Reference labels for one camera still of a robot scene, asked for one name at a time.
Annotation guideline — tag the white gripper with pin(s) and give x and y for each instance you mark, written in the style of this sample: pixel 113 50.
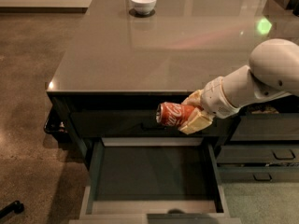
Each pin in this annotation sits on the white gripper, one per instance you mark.
pixel 215 99

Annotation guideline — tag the red coke can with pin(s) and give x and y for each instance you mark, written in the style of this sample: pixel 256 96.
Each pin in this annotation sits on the red coke can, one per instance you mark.
pixel 172 114

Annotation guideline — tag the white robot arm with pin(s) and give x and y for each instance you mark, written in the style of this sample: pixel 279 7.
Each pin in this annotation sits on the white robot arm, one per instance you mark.
pixel 272 73

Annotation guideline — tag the right upper dark drawer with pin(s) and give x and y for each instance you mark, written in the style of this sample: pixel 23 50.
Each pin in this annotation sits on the right upper dark drawer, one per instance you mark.
pixel 257 126

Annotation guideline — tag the right lower dark drawer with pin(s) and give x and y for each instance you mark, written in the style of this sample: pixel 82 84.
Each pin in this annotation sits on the right lower dark drawer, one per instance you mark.
pixel 259 174

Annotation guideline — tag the right middle dark drawer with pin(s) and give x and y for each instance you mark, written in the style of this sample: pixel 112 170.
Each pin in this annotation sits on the right middle dark drawer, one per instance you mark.
pixel 258 154

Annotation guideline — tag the open dark middle drawer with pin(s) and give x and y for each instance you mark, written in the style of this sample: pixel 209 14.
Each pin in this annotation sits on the open dark middle drawer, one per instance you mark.
pixel 154 181

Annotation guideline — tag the dark top drawer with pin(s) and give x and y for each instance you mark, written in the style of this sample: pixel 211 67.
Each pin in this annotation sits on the dark top drawer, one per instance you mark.
pixel 119 123

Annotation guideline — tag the white ceramic bowl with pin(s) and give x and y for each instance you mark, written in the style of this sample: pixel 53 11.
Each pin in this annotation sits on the white ceramic bowl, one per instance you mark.
pixel 143 7

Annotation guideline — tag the black side basket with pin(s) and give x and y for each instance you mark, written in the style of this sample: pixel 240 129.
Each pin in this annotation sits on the black side basket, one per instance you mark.
pixel 55 127

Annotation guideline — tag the black top drawer handle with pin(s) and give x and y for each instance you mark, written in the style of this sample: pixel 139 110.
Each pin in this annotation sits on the black top drawer handle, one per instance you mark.
pixel 152 127

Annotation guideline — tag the dark cabinet frame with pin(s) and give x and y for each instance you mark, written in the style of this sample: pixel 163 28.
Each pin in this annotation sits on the dark cabinet frame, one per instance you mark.
pixel 219 134

